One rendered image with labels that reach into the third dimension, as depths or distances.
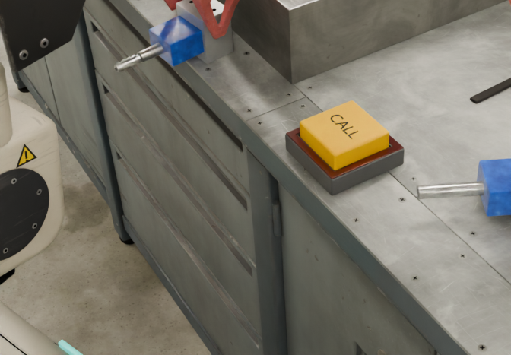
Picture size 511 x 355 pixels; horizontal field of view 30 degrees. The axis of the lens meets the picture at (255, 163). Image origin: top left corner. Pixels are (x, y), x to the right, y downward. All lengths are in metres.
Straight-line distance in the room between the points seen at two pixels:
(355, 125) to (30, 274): 1.20
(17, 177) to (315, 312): 0.40
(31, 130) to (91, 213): 1.10
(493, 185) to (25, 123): 0.46
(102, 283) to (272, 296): 0.73
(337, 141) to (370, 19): 0.20
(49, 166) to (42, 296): 0.93
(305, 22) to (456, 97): 0.17
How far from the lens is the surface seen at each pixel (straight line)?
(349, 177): 0.85
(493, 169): 0.83
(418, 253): 0.81
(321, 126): 0.87
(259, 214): 1.16
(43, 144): 0.99
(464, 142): 0.92
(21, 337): 1.49
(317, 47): 0.98
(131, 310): 1.86
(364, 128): 0.87
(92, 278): 1.93
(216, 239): 1.40
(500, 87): 0.99
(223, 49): 1.03
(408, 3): 1.03
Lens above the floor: 1.38
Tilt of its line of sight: 40 degrees down
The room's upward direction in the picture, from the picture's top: 4 degrees counter-clockwise
